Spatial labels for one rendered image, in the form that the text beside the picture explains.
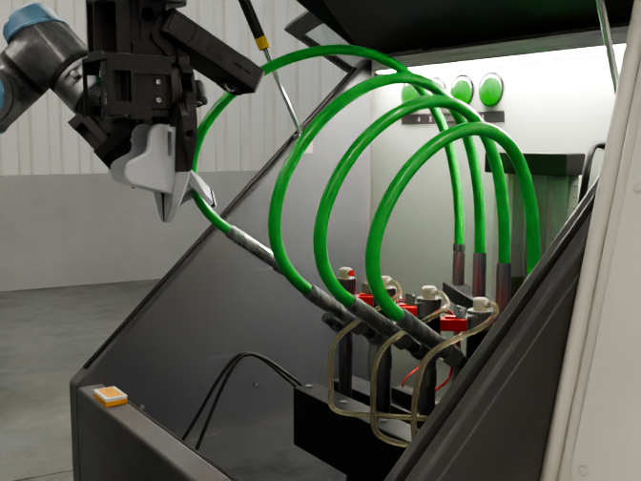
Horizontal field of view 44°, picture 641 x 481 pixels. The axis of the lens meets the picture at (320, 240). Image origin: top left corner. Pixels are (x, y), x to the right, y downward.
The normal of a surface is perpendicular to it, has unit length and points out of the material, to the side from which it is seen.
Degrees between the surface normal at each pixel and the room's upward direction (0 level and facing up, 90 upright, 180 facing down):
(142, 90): 90
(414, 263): 90
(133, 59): 90
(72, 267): 90
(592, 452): 76
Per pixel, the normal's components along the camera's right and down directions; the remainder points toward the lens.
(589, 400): -0.80, -0.17
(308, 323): 0.56, 0.11
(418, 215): -0.83, 0.07
